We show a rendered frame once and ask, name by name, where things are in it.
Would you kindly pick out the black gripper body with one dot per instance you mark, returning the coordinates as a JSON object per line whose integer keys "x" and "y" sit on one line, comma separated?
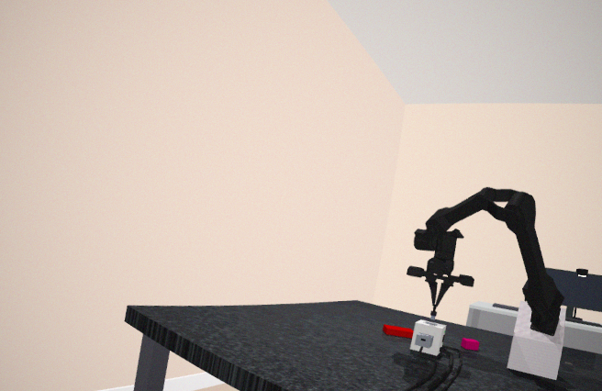
{"x": 462, "y": 278}

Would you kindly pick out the red rectangular block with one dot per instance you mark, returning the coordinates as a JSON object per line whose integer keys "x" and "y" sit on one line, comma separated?
{"x": 398, "y": 331}

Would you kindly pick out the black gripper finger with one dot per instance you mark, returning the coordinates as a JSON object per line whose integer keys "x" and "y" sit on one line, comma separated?
{"x": 443, "y": 290}
{"x": 433, "y": 288}

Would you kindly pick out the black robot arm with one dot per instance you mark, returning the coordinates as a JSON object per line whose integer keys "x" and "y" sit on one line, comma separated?
{"x": 519, "y": 213}

